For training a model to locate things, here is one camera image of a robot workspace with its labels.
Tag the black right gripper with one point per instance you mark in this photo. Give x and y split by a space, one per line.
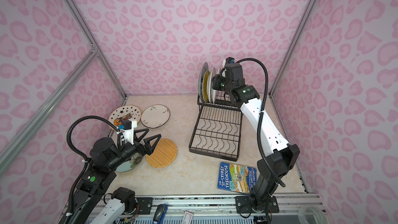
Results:
215 84

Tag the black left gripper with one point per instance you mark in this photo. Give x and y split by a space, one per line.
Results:
147 148

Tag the white plate black rings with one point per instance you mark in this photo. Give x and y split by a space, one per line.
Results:
211 84

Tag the yellow-green woven plate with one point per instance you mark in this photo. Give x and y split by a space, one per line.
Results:
204 86

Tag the large grey-green plate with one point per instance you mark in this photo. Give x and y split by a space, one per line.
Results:
201 75

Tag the black wire dish rack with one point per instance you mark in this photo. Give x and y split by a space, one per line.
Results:
217 132

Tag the white plate orange sun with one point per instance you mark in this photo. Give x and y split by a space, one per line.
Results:
215 97

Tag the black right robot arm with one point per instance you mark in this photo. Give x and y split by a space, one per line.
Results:
278 156

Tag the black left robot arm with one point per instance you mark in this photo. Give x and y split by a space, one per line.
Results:
100 170

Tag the light blue flower plate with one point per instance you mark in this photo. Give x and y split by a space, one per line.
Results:
130 164

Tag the orange woven plate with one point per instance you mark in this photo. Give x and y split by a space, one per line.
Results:
163 155

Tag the star pattern cat plate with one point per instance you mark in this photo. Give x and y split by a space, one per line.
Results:
127 112

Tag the blue treehouse book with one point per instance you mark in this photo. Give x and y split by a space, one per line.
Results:
236 178

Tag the white tape roll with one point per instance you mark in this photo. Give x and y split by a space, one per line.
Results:
311 214

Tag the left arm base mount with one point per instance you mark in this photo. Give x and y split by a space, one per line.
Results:
138 206

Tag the blue black tool handle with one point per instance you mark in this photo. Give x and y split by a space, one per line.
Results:
160 214

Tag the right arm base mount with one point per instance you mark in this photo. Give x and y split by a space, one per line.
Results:
245 204

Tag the aluminium frame rail front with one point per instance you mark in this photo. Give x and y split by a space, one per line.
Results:
205 209

